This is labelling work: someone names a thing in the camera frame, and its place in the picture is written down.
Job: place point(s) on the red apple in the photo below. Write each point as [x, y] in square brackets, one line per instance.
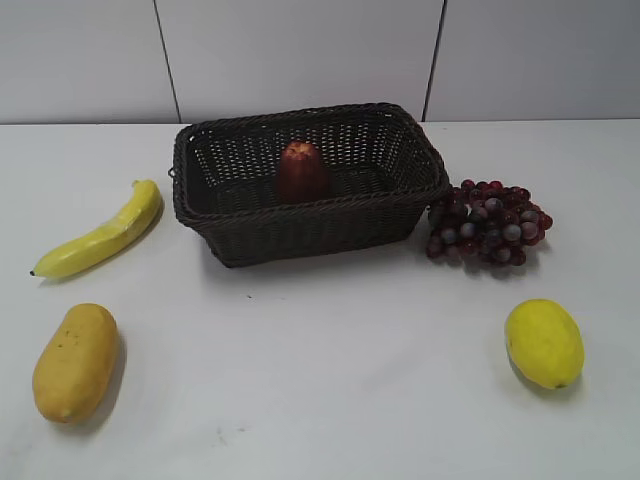
[302, 175]

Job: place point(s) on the yellow banana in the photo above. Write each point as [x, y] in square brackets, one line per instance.
[124, 228]

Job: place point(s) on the yellow lemon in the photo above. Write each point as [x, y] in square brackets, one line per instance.
[544, 342]

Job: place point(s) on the orange yellow mango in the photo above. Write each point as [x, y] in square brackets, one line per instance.
[75, 368]

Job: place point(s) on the dark woven wicker basket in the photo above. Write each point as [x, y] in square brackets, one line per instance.
[384, 172]

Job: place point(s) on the purple grape bunch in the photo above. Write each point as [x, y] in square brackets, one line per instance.
[488, 221]

